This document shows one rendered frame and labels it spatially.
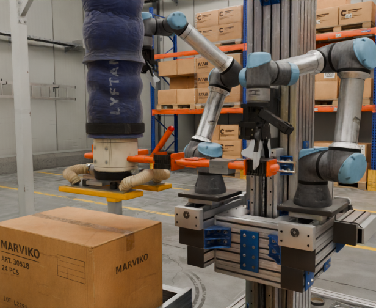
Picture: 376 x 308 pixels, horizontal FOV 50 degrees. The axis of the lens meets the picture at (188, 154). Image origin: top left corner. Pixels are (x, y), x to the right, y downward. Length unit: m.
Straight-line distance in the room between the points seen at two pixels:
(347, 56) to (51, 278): 1.38
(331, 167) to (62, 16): 11.66
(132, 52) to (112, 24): 0.12
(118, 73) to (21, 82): 3.21
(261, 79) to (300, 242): 0.64
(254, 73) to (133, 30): 0.51
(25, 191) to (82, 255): 3.25
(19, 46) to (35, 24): 7.48
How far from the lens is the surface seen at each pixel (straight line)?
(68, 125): 12.51
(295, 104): 1.88
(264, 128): 1.28
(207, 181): 1.88
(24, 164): 4.70
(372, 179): 8.31
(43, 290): 1.75
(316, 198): 1.67
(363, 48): 1.62
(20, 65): 4.70
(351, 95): 1.61
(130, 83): 1.53
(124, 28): 1.53
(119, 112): 1.51
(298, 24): 1.93
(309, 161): 1.66
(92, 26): 1.56
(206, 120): 2.03
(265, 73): 1.29
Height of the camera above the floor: 1.39
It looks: 5 degrees down
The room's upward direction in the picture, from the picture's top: straight up
